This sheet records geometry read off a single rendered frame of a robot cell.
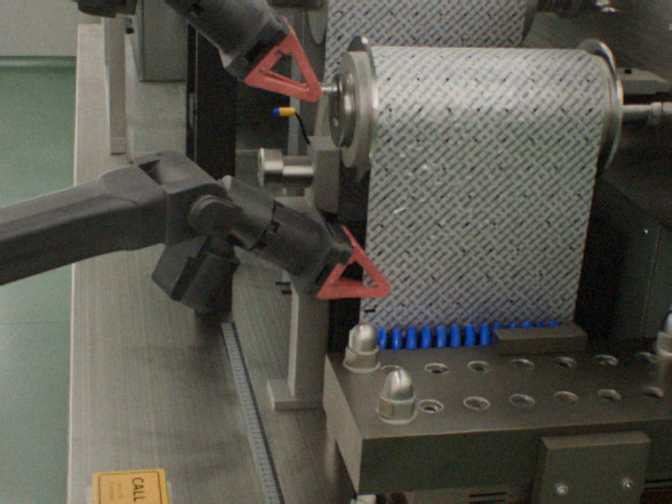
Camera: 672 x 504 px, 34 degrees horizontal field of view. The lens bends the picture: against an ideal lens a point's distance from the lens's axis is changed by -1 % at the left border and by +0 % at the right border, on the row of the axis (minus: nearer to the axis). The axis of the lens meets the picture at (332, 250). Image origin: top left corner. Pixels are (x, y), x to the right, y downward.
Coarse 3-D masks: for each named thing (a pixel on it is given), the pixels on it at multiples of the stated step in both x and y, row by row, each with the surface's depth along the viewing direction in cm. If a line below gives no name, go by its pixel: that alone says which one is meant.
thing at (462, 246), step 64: (384, 192) 109; (448, 192) 110; (512, 192) 111; (576, 192) 113; (384, 256) 111; (448, 256) 113; (512, 256) 114; (576, 256) 116; (384, 320) 114; (448, 320) 116; (512, 320) 117
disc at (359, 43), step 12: (360, 36) 109; (348, 48) 114; (360, 48) 109; (372, 60) 105; (372, 72) 105; (372, 84) 104; (372, 96) 104; (372, 108) 105; (372, 120) 105; (372, 132) 105; (372, 144) 105; (372, 156) 106; (348, 168) 115; (360, 168) 110; (360, 180) 110
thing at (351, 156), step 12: (348, 60) 110; (360, 60) 108; (360, 72) 106; (600, 72) 112; (360, 84) 106; (360, 96) 106; (360, 108) 106; (360, 120) 106; (360, 132) 106; (360, 144) 107; (600, 144) 112; (348, 156) 111; (360, 156) 108
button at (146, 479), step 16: (96, 480) 106; (112, 480) 106; (128, 480) 106; (144, 480) 106; (160, 480) 106; (96, 496) 103; (112, 496) 103; (128, 496) 103; (144, 496) 104; (160, 496) 104
